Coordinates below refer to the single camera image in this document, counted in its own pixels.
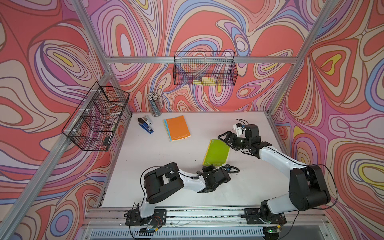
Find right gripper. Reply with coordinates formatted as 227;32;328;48
217;131;251;151

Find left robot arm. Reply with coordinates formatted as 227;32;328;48
133;162;240;219

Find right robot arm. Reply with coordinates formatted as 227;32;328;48
218;124;331;224

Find yellow sticky notes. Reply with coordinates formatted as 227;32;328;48
192;77;217;86

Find blue stapler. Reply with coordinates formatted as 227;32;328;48
138;118;154;134

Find small white eraser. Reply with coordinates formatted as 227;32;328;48
144;115;153;126

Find mesh pencil cup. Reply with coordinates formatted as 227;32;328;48
147;93;162;117

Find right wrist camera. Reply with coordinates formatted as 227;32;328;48
233;123;247;137

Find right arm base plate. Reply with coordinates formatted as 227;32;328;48
241;208;287;225

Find back wire basket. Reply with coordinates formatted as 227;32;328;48
173;50;239;86

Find wire basket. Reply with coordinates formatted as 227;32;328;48
62;82;130;152
173;50;239;86

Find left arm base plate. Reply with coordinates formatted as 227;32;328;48
124;208;167;227

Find left wire basket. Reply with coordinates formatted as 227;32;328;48
62;82;130;152

